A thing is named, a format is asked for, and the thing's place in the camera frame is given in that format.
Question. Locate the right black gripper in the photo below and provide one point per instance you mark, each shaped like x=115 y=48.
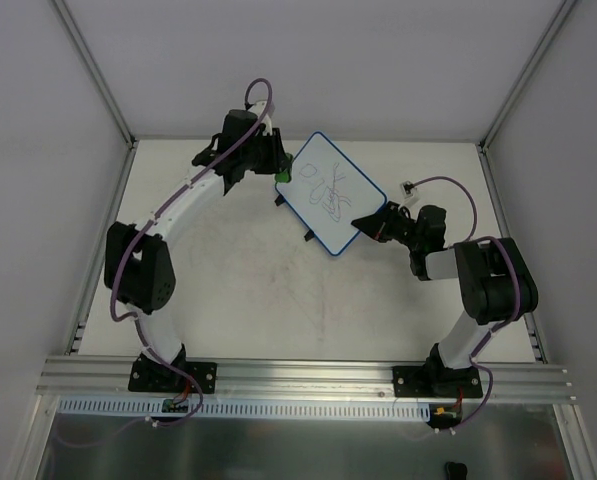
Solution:
x=388 y=223

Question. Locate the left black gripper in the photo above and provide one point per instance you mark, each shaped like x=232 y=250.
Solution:
x=275 y=153

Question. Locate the green whiteboard eraser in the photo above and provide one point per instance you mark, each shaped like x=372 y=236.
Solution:
x=283 y=177

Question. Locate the blue framed whiteboard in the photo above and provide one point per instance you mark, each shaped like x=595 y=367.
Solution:
x=328 y=191

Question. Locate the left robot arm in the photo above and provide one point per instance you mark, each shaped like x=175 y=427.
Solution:
x=138 y=265

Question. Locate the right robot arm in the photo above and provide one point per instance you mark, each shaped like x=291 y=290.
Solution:
x=495 y=286

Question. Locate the black object on floor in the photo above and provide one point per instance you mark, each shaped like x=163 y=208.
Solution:
x=456 y=471

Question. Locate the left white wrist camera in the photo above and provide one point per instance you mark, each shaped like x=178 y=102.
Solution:
x=264 y=110

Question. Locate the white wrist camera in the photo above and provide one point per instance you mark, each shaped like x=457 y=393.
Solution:
x=409 y=192
x=264 y=110

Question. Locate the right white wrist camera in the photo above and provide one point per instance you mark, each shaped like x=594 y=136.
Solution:
x=409 y=192

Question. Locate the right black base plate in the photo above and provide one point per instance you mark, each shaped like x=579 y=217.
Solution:
x=424 y=381

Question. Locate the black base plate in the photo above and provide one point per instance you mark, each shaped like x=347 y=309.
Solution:
x=148 y=376
x=424 y=381

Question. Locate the aluminium mounting rail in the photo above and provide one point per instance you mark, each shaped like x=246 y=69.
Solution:
x=531 y=383

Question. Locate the left aluminium frame post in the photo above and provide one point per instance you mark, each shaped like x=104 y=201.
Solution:
x=91 y=66

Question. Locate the aluminium frame post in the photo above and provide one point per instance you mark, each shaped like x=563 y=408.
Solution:
x=538 y=53
x=91 y=66

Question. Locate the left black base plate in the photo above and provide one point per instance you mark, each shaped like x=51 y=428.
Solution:
x=148 y=376

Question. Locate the right aluminium frame post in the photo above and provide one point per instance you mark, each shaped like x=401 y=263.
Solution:
x=538 y=53

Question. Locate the white slotted cable duct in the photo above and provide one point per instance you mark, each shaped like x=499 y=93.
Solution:
x=248 y=409

